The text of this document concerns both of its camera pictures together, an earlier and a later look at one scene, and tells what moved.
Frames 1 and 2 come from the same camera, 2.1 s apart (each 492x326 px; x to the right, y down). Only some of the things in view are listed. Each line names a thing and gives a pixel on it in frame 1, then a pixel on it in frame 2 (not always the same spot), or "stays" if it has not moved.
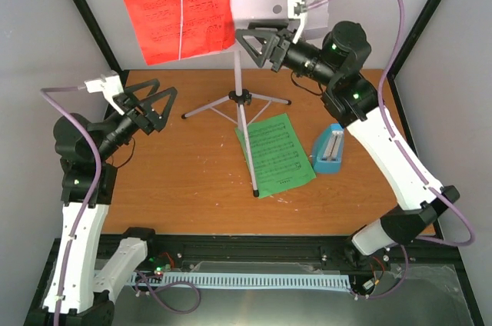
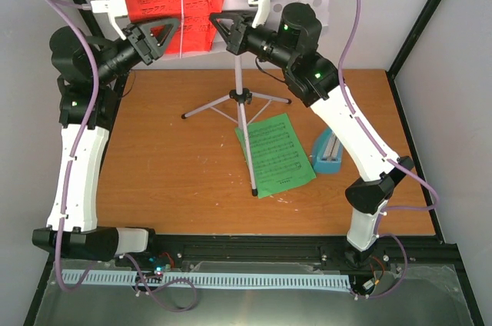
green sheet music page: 277,161 stays
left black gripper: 150,119 → 138,38
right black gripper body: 277,58 → 242,35
